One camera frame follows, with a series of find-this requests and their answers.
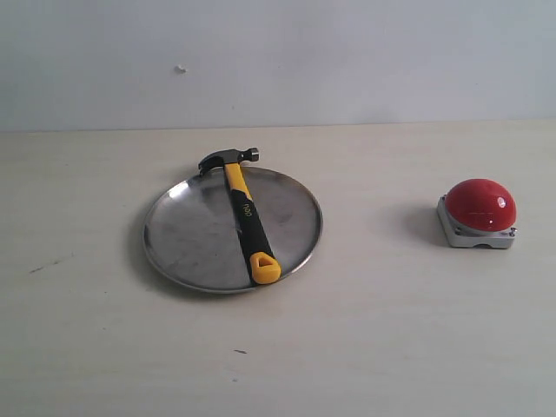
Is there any yellow black claw hammer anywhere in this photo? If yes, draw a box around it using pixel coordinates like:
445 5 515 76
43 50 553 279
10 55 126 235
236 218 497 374
198 148 281 285

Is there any red dome push button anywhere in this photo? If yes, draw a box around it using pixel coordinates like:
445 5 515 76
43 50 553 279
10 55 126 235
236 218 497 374
437 178 517 249

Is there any round steel plate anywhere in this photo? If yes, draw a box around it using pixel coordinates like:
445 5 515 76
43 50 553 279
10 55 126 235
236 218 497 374
142 167 323 294

